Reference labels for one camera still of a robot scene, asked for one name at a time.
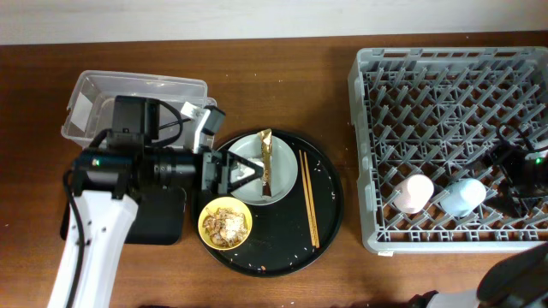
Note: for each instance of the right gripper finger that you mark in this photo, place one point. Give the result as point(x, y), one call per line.
point(480, 164)
point(509, 206)

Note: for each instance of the gold snack wrapper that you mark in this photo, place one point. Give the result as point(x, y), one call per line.
point(265, 138)

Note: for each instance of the black rectangular tray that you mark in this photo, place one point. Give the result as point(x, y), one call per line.
point(149, 216)

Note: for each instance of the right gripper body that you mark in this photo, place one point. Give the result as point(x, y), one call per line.
point(532, 173)

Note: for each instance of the right wooden chopstick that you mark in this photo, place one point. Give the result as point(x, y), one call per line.
point(311, 200)

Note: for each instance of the clear plastic bin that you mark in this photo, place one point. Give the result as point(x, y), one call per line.
point(92, 102)

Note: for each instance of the grey plate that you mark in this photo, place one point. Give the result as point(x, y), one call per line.
point(283, 170)

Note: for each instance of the wooden chopstick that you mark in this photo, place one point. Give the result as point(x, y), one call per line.
point(311, 200)
point(305, 189)

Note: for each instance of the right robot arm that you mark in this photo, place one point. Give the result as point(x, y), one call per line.
point(521, 279)

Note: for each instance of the crumpled white tissue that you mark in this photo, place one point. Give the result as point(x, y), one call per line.
point(242, 171)

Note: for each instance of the grey dishwasher rack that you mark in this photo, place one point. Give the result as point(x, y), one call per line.
point(432, 111)

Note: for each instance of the round black tray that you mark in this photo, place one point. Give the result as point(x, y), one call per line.
point(280, 241)

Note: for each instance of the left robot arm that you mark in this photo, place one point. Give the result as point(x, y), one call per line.
point(107, 181)

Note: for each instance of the food scraps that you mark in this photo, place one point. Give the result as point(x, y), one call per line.
point(225, 227)

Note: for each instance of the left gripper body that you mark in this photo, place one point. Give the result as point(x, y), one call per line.
point(209, 183)

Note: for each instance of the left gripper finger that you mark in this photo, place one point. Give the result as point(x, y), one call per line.
point(244, 160)
point(235, 183)

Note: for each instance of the pink cup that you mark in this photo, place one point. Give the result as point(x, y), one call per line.
point(414, 193)

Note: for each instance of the yellow bowl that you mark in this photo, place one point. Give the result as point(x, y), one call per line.
point(224, 202)

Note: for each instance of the light blue cup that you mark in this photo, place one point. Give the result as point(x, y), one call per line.
point(463, 197)

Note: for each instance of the left wooden chopstick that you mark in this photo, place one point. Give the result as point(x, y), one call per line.
point(305, 189)

